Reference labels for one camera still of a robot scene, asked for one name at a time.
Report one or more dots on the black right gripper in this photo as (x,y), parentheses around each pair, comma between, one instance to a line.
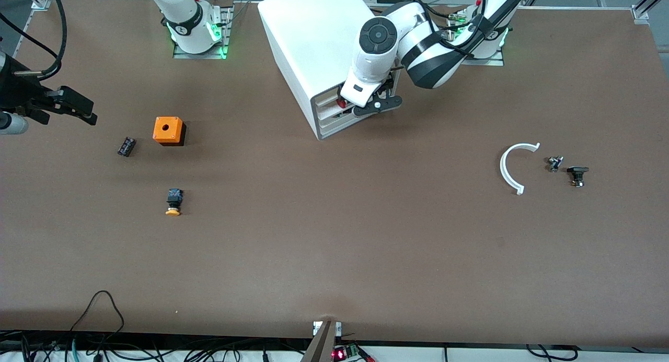
(15,86)

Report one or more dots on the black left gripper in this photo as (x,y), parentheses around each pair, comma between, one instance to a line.
(389,86)

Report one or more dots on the white drawer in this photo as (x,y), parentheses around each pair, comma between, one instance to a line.
(339,123)
(329,113)
(326,98)

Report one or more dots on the yellow push button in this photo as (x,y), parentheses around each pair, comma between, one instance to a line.
(173,200)

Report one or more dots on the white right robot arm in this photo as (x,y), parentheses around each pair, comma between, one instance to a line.
(188,17)

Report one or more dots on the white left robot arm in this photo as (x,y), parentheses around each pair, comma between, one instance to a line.
(376,54)

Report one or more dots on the red push button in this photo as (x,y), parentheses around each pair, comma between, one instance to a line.
(342,104)

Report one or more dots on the white drawer cabinet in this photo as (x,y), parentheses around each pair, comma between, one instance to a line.
(308,38)

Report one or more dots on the small black terminal block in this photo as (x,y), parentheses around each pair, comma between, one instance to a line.
(126,146)

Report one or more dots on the orange box with hole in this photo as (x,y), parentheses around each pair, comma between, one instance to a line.
(167,128)

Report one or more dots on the white curved plastic arc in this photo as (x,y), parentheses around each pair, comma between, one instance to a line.
(504,168)

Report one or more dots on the circuit board with red light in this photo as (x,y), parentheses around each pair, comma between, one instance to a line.
(339,354)

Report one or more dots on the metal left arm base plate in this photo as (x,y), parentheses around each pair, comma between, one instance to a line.
(486,62)

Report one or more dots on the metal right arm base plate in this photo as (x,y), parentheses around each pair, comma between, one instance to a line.
(226,33)

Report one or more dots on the small metal switch part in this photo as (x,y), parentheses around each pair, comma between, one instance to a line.
(554,164)

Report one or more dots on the small black switch part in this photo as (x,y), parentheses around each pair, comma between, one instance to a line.
(577,171)

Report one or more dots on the grey metal camera bracket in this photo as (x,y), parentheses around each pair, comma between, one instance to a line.
(321,346)

